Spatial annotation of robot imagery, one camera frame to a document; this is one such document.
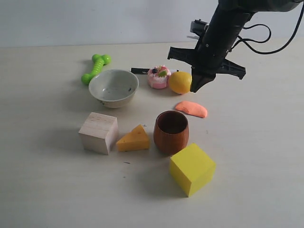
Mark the orange cheese wedge toy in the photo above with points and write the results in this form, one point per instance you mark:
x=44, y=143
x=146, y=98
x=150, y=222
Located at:
x=136, y=139

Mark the yellow lemon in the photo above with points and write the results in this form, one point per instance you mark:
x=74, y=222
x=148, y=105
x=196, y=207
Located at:
x=180, y=82

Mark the orange-pink squishy piece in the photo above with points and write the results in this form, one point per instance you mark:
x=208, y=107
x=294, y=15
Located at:
x=192, y=108

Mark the white ceramic bowl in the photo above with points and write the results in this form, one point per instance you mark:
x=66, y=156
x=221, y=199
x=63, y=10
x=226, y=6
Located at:
x=114, y=88

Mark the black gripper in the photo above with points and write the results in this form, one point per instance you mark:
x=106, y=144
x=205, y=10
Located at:
x=206, y=62

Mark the yellow cube block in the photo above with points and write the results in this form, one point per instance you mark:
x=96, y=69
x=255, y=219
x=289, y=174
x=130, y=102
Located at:
x=191, y=168

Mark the light wooden cube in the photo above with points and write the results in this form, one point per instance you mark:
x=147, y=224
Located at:
x=99, y=133

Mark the green bone dog toy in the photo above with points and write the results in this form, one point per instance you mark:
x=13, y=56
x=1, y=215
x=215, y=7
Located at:
x=98, y=62

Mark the pink toy cake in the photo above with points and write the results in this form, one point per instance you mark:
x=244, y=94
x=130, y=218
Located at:
x=158, y=77

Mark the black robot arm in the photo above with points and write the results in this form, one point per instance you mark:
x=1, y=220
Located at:
x=217, y=37

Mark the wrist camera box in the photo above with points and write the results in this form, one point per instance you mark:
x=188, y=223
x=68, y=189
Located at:
x=198, y=27

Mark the brown wooden cup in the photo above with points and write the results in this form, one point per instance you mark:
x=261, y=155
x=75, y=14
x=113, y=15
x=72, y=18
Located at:
x=171, y=132

